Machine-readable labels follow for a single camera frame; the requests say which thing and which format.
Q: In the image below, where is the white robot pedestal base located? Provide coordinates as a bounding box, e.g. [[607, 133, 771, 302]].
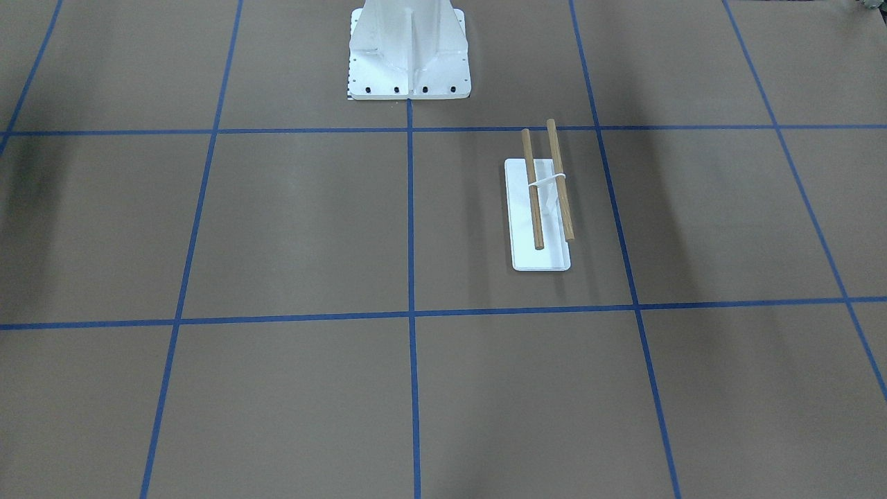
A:
[[346, 1, 472, 100]]

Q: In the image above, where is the white towel rack base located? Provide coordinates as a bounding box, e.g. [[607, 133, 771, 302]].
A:
[[504, 158, 571, 272]]

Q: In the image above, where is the wooden rack rod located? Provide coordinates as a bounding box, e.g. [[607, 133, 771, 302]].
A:
[[545, 118, 574, 241], [520, 128, 545, 251]]

